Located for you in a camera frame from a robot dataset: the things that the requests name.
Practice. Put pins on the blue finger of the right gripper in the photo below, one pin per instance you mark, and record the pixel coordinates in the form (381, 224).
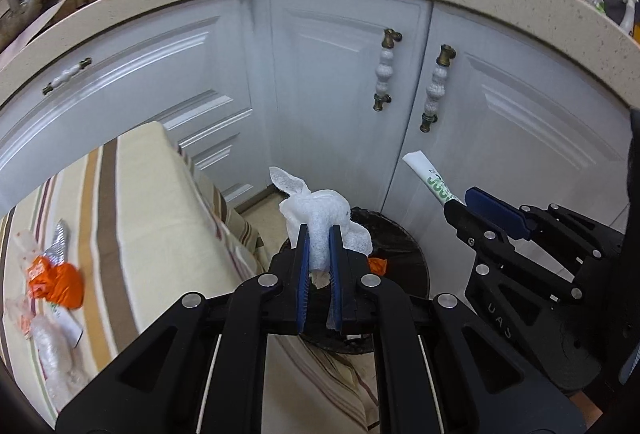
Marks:
(498, 264)
(503, 215)

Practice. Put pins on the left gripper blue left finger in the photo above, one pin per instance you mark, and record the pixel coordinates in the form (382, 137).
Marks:
(199, 367)

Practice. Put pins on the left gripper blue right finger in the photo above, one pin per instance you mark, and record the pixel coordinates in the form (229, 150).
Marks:
(439, 368)

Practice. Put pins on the white green text sachet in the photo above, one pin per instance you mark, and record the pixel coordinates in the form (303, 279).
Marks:
(424, 169)

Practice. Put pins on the clear plastic wrap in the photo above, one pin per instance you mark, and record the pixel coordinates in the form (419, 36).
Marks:
(63, 379)

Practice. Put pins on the small orange bag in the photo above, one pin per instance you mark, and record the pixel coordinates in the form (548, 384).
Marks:
(60, 284)

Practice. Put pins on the white tissue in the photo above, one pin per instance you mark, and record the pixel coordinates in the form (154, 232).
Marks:
(319, 210)

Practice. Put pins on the silver foil wrapper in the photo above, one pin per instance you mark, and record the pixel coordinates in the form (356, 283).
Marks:
(56, 253)

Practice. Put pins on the large orange plastic bag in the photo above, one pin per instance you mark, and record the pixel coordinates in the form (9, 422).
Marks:
(377, 266)

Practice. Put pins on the orange white snack wrapper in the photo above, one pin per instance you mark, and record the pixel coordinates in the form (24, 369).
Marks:
(29, 254)

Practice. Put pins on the black lined trash bin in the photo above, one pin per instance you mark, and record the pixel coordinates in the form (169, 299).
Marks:
(407, 267)

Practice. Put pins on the white right cabinet door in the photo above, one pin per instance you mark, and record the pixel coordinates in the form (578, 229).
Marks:
(516, 121)

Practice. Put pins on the pink clear wrapper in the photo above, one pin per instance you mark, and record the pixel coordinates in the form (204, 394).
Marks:
(20, 313)

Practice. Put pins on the white spray bottle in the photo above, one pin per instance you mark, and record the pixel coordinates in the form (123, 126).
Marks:
(627, 23)

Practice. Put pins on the white corner cabinet door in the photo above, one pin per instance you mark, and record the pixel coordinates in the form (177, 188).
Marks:
(316, 85)

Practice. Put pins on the white drawer cabinet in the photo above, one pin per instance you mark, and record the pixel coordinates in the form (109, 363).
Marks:
(184, 67)

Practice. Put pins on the steel wok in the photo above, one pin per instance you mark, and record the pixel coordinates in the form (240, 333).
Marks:
(19, 16)

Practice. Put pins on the right door porcelain handle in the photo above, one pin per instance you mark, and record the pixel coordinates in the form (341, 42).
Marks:
(436, 89)

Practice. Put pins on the corner door porcelain handle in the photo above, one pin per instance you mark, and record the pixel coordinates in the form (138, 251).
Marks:
(385, 69)

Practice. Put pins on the drawer porcelain handle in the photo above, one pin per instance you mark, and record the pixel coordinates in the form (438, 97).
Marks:
(66, 75)

